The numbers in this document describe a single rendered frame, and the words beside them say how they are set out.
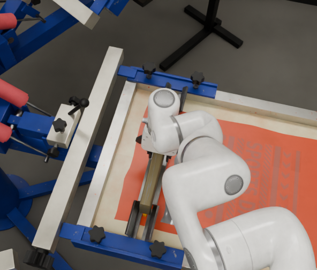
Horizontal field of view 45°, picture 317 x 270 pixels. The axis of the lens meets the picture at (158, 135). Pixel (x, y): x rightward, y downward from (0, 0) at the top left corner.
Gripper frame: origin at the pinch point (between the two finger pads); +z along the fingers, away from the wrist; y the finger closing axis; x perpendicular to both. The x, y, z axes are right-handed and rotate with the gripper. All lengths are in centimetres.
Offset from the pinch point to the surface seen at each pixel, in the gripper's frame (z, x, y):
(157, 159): -3.7, -3.9, 0.2
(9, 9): -6, 37, -61
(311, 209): 6.9, -3.7, 47.2
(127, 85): 3.3, 23.5, -16.5
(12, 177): 101, 14, -84
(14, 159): 102, 25, -88
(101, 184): 3.3, -12.3, -14.3
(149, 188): -3.7, -12.7, -0.1
